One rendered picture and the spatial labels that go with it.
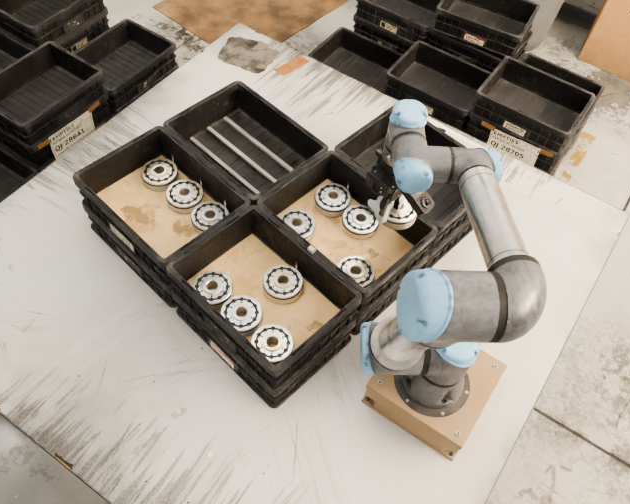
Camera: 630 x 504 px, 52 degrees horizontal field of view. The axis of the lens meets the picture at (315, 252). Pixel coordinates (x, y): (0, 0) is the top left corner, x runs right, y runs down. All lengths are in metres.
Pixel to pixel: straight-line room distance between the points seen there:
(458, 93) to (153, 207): 1.63
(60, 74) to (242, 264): 1.43
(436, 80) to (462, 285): 2.10
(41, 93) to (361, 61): 1.46
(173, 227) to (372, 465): 0.81
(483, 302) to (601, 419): 1.73
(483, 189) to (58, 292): 1.19
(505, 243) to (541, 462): 1.49
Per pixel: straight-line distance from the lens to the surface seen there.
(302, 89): 2.40
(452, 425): 1.61
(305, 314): 1.65
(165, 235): 1.80
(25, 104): 2.79
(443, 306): 1.00
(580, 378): 2.76
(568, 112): 2.93
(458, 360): 1.43
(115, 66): 3.06
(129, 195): 1.91
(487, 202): 1.24
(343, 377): 1.72
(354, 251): 1.77
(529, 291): 1.07
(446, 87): 3.03
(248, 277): 1.70
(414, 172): 1.29
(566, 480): 2.57
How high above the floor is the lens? 2.25
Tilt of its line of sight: 54 degrees down
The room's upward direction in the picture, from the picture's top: 6 degrees clockwise
